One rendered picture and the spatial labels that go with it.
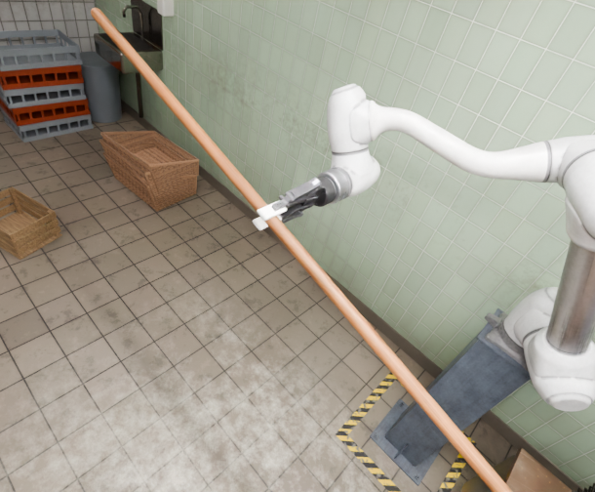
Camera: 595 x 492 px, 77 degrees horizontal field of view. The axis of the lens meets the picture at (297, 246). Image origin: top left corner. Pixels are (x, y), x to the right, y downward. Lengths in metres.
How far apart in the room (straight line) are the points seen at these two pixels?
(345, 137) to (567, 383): 0.91
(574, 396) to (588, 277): 0.39
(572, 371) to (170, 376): 1.81
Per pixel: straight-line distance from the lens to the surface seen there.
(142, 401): 2.23
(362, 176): 1.05
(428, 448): 2.16
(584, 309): 1.17
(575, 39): 1.78
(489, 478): 0.89
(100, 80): 4.17
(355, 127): 1.01
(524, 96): 1.82
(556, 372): 1.32
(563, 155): 1.08
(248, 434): 2.16
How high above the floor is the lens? 2.03
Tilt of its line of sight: 42 degrees down
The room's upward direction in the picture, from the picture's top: 16 degrees clockwise
